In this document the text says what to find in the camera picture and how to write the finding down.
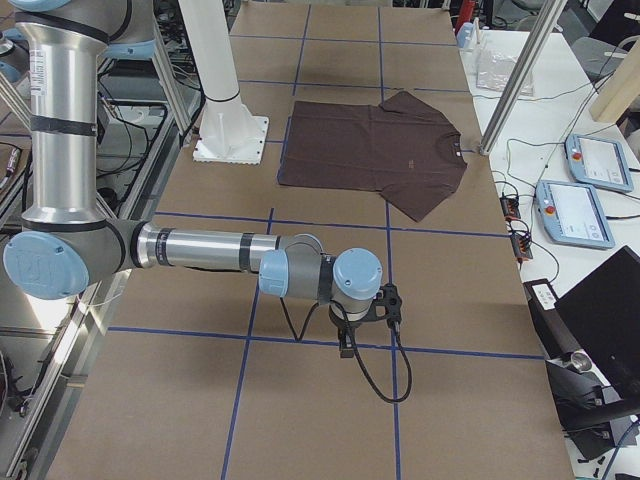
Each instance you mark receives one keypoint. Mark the aluminium frame post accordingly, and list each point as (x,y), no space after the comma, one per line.
(535,42)

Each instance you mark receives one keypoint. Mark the far black orange connector box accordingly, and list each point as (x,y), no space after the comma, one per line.
(510,207)

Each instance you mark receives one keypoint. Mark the red fire extinguisher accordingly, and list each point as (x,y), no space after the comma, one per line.
(465,13)

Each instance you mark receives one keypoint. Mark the far teach pendant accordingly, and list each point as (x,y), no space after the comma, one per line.
(599,162)

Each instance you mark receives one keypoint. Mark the black orange connector box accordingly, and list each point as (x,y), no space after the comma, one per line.
(510,207)
(521,245)

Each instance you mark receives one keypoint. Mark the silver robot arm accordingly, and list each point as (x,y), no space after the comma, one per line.
(67,244)

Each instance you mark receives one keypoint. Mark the dark brown t-shirt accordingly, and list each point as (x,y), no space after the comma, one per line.
(403,148)

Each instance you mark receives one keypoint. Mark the black stand base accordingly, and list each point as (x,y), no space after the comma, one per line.
(593,416)

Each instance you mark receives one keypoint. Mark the white pedestal column base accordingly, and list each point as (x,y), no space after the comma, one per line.
(228,131)

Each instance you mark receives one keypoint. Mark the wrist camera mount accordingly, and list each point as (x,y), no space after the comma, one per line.
(386,306)

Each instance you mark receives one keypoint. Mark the teach pendant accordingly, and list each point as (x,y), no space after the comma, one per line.
(572,215)
(599,162)

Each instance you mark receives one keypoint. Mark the near black orange connector box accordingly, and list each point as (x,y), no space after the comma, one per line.
(521,245)

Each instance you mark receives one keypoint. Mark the black box white label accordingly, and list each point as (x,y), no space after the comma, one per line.
(556,338)

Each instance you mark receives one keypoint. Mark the clear plastic bag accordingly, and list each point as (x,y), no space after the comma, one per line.
(494,69)

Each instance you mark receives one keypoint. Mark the light blue white bottle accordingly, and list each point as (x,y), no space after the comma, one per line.
(465,36)

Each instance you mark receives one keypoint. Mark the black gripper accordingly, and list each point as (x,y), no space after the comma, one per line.
(344,328)

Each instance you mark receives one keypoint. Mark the near teach pendant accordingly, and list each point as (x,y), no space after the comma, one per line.
(572,215)

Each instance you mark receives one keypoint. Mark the silver metal cup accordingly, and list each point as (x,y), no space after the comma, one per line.
(578,362)

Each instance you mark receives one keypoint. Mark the wooden beam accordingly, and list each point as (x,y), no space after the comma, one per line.
(618,93)

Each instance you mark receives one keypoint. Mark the black laptop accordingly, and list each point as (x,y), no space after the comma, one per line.
(602,313)

